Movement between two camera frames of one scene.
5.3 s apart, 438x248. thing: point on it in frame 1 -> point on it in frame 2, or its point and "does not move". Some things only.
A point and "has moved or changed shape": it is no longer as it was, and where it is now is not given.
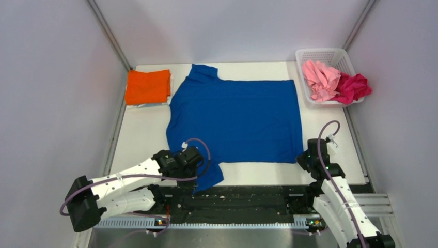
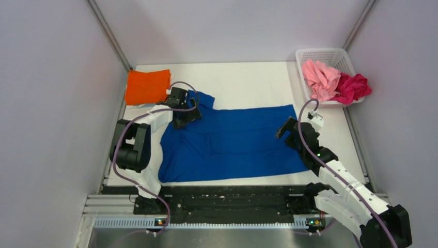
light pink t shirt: x=322 y=80 does not move
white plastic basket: x=336 y=57 does not move
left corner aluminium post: x=110 y=33 does not move
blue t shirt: x=239 y=121 has moved or changed shape
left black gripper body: x=188 y=171 -> x=187 y=117
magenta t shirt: x=350 y=88 does not move
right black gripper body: x=305 y=160 -> x=291 y=140
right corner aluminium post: x=370 y=5 does not move
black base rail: x=236 y=201 does not move
